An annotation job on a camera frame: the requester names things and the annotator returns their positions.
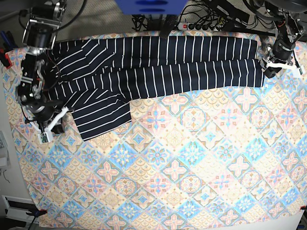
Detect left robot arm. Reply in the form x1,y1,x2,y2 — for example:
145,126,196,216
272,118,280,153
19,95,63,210
243,0,307,78

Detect white box left edge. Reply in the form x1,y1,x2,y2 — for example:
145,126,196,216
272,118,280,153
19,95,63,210
0,131,11,169

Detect blue box overhead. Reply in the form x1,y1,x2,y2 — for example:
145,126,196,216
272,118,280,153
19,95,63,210
115,0,188,15

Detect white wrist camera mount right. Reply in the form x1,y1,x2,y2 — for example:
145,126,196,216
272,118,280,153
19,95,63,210
31,106,72,144

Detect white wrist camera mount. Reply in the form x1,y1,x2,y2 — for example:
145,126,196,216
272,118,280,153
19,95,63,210
31,106,72,144
261,52,306,78

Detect black remote-like device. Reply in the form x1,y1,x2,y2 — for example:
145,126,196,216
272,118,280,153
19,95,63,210
159,14,178,39

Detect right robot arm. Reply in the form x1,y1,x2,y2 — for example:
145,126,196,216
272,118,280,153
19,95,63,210
15,0,87,134

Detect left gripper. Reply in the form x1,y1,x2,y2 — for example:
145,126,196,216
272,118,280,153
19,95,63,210
264,38,295,79

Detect blue clamp handles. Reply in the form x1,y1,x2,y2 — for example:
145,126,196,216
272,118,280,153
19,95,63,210
0,31,18,51

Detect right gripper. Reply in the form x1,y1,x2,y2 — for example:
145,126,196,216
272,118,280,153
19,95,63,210
25,100,65,134

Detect red black clamp left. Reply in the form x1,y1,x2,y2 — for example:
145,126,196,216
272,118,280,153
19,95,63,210
0,48,12,69

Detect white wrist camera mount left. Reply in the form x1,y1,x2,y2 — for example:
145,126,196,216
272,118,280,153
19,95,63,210
261,52,306,78

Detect orange clamp bottom left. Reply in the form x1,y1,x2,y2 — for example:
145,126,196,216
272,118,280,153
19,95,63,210
26,209,47,218

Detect patterned tile tablecloth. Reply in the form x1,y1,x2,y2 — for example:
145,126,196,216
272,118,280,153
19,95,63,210
0,31,307,230

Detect navy white striped T-shirt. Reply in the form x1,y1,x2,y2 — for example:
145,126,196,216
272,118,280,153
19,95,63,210
45,36,264,141

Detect white power strip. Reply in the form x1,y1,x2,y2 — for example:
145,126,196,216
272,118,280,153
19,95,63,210
177,23,223,31

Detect white tray bottom left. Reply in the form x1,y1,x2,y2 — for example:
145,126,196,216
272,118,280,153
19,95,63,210
2,195,36,223

